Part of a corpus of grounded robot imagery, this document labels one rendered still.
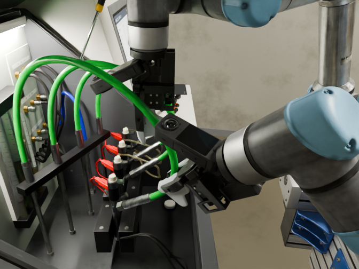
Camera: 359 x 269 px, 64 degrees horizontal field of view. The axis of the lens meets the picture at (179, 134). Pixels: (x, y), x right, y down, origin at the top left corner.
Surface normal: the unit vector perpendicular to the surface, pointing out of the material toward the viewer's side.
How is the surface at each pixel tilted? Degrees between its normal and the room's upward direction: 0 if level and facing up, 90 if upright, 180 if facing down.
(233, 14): 125
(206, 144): 18
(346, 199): 80
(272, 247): 0
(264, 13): 89
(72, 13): 90
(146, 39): 90
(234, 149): 71
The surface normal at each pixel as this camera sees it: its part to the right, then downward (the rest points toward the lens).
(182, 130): 0.08, -0.67
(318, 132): -0.73, 0.25
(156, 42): 0.51, 0.44
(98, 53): 0.03, 0.50
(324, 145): -0.50, 0.59
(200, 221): 0.04, -0.87
